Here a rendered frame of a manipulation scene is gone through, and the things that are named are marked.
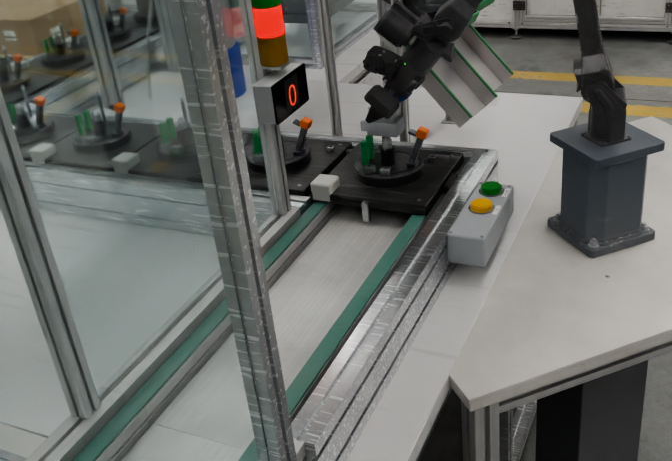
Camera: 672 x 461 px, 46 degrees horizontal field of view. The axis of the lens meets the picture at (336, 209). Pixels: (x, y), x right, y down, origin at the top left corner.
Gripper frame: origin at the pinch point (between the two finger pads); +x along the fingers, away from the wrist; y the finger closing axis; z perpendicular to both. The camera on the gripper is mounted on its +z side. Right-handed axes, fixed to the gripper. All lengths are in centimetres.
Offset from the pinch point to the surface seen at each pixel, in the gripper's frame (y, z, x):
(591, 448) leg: 4, -81, 27
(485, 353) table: 37, -40, -1
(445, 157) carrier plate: -8.8, -16.7, 4.7
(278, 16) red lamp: 19.5, 21.8, -11.7
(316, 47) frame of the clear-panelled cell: -85, 32, 52
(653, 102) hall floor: -291, -97, 66
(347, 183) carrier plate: 6.9, -5.0, 14.6
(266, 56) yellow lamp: 21.4, 19.4, -5.4
